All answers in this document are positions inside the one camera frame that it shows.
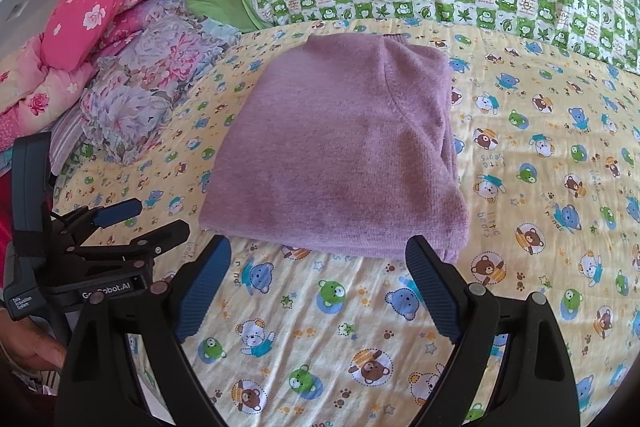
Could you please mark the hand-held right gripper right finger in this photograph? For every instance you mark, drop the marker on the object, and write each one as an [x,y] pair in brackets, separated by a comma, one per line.
[435,292]

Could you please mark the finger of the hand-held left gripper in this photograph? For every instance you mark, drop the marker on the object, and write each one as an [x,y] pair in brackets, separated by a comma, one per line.
[150,239]
[117,212]

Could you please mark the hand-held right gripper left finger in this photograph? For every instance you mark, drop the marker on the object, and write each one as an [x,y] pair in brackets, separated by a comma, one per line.
[200,292]

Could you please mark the purple knitted sweater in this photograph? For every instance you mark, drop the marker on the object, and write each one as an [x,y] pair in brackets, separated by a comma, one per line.
[330,147]

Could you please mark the person's left hand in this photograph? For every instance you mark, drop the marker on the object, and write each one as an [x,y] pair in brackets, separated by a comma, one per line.
[35,349]

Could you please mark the person's red clothing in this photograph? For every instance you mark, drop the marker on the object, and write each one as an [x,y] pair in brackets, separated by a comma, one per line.
[5,217]

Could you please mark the lilac striped cloth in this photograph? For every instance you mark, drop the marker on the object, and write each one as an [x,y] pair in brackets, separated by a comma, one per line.
[67,142]

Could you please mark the pastel floral cloth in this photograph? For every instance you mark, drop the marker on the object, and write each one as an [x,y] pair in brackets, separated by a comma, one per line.
[145,77]

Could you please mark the yellow bear printed blanket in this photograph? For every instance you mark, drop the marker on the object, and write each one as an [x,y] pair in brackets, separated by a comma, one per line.
[525,187]

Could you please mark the pink floral quilt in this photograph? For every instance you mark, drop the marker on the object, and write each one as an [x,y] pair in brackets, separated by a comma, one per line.
[75,22]

